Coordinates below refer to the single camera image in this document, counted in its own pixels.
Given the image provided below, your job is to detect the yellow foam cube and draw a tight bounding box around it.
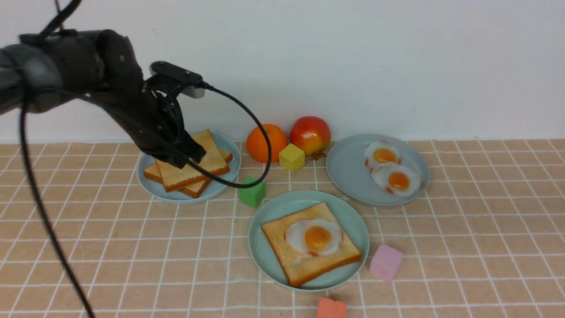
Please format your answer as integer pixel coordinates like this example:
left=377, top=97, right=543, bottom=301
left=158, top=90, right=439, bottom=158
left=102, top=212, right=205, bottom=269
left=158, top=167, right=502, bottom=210
left=279, top=144, right=305, bottom=171

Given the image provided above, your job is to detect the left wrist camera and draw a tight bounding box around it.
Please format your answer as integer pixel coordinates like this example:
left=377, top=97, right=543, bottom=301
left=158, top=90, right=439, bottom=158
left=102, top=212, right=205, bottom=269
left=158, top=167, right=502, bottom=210
left=147, top=61, right=205, bottom=99

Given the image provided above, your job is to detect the toast slice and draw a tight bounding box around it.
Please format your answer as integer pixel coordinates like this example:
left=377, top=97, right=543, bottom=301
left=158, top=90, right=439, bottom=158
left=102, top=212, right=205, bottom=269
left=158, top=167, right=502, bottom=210
left=143, top=149, right=234, bottom=198
left=261, top=202, right=362, bottom=288
left=155, top=129, right=230, bottom=193

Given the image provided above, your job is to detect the grey-blue egg plate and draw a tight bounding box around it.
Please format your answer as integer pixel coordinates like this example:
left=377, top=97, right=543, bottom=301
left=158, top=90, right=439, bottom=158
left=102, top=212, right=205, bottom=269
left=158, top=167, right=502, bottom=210
left=326, top=133, right=431, bottom=208

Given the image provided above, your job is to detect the light blue bread plate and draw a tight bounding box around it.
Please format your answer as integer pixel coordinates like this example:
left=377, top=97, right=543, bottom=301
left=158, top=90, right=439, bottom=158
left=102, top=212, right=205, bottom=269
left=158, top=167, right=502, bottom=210
left=137, top=131, right=241, bottom=204

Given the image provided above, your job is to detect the orange-red foam cube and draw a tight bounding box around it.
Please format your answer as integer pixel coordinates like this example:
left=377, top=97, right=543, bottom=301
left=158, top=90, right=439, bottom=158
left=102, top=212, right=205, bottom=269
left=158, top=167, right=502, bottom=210
left=316, top=298, right=347, bottom=318

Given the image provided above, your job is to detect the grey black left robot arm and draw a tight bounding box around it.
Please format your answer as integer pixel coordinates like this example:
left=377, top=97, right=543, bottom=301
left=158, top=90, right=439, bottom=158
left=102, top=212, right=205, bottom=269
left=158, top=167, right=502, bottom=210
left=1, top=30, right=206, bottom=168

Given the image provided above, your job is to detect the red yellow apple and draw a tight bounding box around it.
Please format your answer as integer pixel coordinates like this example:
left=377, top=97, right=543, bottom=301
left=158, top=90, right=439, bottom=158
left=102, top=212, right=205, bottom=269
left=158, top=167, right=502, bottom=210
left=289, top=116, right=331, bottom=157

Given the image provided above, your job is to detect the pink foam cube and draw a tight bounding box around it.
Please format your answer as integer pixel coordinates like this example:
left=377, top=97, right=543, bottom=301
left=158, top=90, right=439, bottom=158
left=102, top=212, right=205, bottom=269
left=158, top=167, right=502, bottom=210
left=369, top=244, right=404, bottom=284

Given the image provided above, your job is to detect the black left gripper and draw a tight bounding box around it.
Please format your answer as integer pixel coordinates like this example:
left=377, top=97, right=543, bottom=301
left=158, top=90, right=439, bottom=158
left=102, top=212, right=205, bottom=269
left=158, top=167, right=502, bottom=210
left=93, top=73, right=206, bottom=169

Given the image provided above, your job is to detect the teal centre plate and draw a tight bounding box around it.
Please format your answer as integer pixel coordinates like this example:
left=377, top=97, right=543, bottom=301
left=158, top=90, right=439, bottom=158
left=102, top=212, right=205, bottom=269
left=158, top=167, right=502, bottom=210
left=248, top=190, right=369, bottom=292

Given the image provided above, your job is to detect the orange fruit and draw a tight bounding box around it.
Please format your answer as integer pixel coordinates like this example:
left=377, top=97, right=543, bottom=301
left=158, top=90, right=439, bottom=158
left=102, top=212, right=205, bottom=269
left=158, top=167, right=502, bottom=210
left=246, top=124, right=289, bottom=163

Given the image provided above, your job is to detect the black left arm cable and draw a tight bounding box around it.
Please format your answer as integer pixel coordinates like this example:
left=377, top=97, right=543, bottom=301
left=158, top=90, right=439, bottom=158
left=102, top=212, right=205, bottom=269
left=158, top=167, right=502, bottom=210
left=19, top=0, right=273, bottom=318

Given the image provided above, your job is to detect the green foam cube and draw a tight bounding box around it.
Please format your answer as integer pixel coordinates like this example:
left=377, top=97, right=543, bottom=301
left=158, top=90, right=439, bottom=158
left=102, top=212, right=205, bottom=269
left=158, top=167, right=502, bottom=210
left=237, top=179, right=266, bottom=208

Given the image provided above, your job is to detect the fried egg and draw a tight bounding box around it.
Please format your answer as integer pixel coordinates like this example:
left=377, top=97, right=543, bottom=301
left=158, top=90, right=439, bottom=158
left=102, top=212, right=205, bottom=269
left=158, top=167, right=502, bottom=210
left=370, top=162, right=422, bottom=197
left=363, top=140, right=401, bottom=168
left=285, top=219, right=343, bottom=256

